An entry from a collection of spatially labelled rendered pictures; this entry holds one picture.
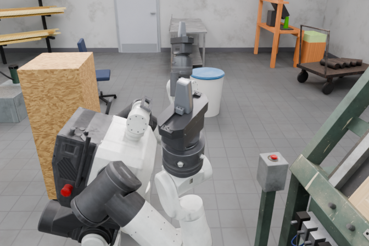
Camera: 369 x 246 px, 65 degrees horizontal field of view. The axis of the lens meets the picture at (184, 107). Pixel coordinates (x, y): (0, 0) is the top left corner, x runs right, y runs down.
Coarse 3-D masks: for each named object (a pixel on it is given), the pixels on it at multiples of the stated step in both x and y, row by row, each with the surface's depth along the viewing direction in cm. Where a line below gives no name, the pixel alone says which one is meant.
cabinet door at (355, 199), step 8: (368, 176) 130; (368, 184) 129; (360, 192) 130; (368, 192) 127; (352, 200) 132; (360, 200) 129; (368, 200) 126; (360, 208) 128; (368, 208) 125; (368, 216) 123
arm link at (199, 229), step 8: (184, 224) 66; (192, 224) 66; (200, 224) 67; (184, 232) 68; (192, 232) 67; (200, 232) 67; (208, 232) 69; (184, 240) 69; (192, 240) 68; (200, 240) 68; (208, 240) 69
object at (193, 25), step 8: (176, 24) 637; (192, 24) 637; (200, 24) 637; (176, 32) 554; (192, 32) 554; (200, 32) 554; (192, 48) 717; (192, 56) 646; (200, 56) 646; (200, 64) 586
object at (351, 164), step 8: (368, 136) 136; (360, 144) 138; (368, 144) 134; (352, 152) 140; (360, 152) 136; (368, 152) 135; (352, 160) 138; (360, 160) 136; (344, 168) 140; (352, 168) 137; (336, 176) 142; (344, 176) 139; (336, 184) 140
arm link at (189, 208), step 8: (160, 176) 61; (168, 176) 61; (160, 184) 61; (168, 184) 60; (160, 192) 63; (168, 192) 60; (176, 192) 61; (160, 200) 66; (168, 200) 61; (176, 200) 61; (184, 200) 69; (192, 200) 68; (200, 200) 68; (168, 208) 63; (176, 208) 62; (184, 208) 65; (192, 208) 66; (200, 208) 66; (176, 216) 62; (184, 216) 64; (192, 216) 65; (200, 216) 66
